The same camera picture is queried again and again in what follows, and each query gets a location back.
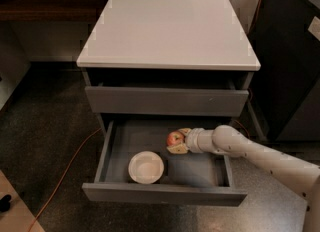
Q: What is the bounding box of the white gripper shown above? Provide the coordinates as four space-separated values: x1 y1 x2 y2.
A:
167 128 217 155

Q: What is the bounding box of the red apple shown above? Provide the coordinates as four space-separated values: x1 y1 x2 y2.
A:
166 131 184 146

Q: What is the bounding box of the grey drawer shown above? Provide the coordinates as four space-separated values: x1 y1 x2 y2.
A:
85 86 249 117
83 118 247 206

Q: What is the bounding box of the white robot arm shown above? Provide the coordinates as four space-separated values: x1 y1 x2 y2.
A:
166 125 320 232

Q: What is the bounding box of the grey drawer cabinet white top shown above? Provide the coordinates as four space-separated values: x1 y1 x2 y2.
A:
77 0 260 128

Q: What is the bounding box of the grey top drawer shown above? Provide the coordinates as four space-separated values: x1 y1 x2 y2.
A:
85 86 249 117

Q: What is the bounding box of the white ceramic bowl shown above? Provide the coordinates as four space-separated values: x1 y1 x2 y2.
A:
128 151 164 184

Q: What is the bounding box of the light wooden table corner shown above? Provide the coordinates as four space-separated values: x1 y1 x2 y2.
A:
0 171 45 232

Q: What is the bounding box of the small black object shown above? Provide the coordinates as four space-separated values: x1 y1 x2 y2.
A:
0 194 12 212

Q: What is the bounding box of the dark wooden shelf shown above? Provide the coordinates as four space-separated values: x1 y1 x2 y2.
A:
0 0 108 22

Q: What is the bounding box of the orange power cable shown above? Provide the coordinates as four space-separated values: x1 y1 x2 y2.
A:
26 0 279 232

